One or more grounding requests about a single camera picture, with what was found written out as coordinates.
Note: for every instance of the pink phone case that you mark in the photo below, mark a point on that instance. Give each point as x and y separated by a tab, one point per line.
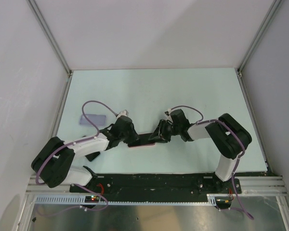
133	144

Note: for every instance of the left aluminium frame post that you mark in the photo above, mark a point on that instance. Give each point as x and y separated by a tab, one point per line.
49	35

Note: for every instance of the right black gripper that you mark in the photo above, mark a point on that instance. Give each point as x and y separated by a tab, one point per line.
160	134

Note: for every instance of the translucent purple phone case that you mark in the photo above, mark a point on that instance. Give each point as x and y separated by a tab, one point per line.
88	119

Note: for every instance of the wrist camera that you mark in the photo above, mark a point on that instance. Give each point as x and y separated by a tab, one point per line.
168	115
122	113

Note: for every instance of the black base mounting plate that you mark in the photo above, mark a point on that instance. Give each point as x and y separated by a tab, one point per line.
160	186

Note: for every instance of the right aluminium frame post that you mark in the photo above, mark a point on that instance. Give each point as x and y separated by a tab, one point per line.
264	26

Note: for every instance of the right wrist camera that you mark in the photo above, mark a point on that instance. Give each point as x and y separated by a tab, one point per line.
168	115

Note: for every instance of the aluminium frame post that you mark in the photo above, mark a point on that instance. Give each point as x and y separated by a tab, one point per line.
264	26
49	35

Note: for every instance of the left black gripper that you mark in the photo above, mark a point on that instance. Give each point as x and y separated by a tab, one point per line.
134	136

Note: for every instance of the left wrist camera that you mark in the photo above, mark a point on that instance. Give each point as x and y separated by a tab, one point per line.
122	113

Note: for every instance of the grey slotted cable duct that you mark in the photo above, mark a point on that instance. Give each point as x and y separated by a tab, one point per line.
205	200

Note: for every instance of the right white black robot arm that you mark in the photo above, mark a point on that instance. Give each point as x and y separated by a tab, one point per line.
230	138

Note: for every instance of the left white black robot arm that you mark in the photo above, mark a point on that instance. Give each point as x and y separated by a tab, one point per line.
53	164

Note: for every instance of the black smartphone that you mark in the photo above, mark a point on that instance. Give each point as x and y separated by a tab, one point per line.
144	139

